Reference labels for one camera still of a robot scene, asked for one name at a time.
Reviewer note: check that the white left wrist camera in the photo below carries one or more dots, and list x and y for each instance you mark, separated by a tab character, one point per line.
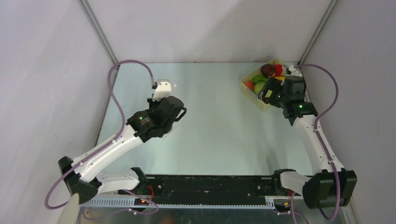
163	89

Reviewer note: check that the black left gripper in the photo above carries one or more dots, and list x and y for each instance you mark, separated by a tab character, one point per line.
152	103

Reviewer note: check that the green toy pepper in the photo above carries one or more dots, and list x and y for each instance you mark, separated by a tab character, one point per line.
258	79

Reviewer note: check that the green toy cabbage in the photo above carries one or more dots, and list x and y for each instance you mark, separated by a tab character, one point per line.
258	87

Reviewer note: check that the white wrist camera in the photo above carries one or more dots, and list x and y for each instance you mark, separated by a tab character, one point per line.
293	71
163	89

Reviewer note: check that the red toy pepper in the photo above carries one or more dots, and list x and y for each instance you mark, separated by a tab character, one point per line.
279	70

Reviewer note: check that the cream perforated plastic basket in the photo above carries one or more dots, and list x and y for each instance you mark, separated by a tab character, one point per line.
250	94

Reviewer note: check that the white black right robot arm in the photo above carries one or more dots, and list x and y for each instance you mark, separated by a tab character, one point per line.
331	184

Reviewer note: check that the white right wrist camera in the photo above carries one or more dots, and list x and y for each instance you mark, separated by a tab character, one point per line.
293	71

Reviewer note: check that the dark red toy fruit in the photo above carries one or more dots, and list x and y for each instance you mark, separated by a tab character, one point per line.
268	70

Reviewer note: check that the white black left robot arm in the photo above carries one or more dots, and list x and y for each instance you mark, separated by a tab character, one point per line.
83	174

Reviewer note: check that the yellow toy banana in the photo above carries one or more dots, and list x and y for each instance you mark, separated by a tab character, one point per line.
281	78

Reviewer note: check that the clear zip top bag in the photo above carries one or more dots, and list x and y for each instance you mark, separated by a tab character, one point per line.
171	130

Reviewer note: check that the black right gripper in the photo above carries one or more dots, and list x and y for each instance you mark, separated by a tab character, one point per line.
267	94

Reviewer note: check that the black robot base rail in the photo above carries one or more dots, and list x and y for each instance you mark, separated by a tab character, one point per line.
208	190

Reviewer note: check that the orange red toy fruit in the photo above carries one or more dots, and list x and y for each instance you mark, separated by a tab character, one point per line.
250	85

